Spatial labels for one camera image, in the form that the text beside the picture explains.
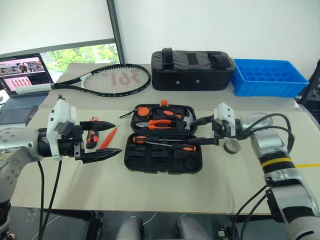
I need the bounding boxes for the orange black screwdriver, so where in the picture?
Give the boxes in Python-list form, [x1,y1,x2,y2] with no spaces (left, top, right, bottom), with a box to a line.
[132,135,174,148]
[149,140,198,153]

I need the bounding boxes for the white roller blind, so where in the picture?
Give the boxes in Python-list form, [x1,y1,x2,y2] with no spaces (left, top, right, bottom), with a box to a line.
[0,0,117,56]

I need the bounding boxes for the orange black tape measure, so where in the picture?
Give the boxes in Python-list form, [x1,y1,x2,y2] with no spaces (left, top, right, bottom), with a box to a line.
[119,105,152,120]

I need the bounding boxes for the black tape roll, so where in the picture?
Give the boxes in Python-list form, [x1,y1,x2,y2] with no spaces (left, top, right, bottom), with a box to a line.
[222,139,242,155]

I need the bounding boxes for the orange handled pliers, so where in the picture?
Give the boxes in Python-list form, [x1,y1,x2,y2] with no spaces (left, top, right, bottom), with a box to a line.
[135,119,176,131]

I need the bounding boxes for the orange black claw hammer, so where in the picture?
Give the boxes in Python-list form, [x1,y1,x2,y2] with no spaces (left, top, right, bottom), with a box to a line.
[156,107,199,132]

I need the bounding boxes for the open laptop computer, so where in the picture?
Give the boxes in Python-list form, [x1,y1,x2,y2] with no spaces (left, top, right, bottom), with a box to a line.
[0,52,55,127]

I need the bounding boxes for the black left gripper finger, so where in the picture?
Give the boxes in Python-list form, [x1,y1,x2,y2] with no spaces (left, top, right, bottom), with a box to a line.
[79,120,117,132]
[81,147,123,165]

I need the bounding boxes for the black white tennis racket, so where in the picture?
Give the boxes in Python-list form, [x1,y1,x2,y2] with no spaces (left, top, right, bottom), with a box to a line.
[15,63,152,98]

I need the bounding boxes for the black fabric bag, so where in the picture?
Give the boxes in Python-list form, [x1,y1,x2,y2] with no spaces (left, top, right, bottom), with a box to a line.
[150,47,237,92]

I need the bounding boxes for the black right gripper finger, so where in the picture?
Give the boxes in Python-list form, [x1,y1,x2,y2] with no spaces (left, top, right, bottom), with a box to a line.
[191,136,217,146]
[191,114,216,127]

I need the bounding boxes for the black table base bracket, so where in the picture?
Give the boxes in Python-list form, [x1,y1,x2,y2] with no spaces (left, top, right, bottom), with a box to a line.
[74,210,105,240]

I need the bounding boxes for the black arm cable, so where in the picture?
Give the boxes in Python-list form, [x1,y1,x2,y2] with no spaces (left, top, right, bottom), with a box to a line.
[36,159,63,240]
[37,160,46,240]
[229,184,270,240]
[236,112,297,152]

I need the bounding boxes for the orange black utility knife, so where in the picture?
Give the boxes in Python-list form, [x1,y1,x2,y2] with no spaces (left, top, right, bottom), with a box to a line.
[85,116,99,149]

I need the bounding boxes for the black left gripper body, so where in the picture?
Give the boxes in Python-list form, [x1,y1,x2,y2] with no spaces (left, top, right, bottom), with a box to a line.
[57,123,86,162]

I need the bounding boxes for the grey rounded shape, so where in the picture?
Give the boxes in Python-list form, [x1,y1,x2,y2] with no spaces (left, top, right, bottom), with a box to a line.
[175,215,210,240]
[118,215,145,240]

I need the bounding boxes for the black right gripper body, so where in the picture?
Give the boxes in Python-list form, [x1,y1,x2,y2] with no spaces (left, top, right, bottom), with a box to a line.
[211,116,232,147]

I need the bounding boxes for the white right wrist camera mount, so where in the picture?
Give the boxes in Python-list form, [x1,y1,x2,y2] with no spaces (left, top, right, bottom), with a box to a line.
[214,101,237,138]

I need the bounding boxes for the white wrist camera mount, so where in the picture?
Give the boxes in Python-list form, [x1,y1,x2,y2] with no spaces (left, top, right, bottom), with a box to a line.
[214,101,237,138]
[46,98,77,161]

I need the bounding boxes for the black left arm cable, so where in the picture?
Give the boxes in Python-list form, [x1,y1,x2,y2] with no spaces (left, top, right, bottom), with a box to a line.
[36,159,63,240]
[37,160,46,240]

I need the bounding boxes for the orange plastic tweezers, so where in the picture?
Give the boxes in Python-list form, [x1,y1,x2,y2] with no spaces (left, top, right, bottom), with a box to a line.
[99,123,121,149]

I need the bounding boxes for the blue plastic crate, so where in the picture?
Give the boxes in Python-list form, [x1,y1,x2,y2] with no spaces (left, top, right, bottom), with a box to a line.
[229,58,310,98]

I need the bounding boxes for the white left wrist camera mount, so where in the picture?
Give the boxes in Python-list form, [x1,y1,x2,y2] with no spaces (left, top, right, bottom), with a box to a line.
[46,98,77,161]

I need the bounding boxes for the black plastic tool case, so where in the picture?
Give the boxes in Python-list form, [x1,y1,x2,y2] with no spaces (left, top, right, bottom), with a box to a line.
[123,99,204,175]

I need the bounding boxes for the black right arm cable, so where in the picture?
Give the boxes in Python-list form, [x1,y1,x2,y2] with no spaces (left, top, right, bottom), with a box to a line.
[229,184,270,240]
[236,112,297,152]

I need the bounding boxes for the black metal rack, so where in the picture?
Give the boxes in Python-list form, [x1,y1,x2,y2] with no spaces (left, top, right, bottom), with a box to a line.
[298,58,320,114]

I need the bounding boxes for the dark grey window post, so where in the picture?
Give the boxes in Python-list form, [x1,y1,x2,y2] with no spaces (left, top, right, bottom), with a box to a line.
[105,0,126,66]

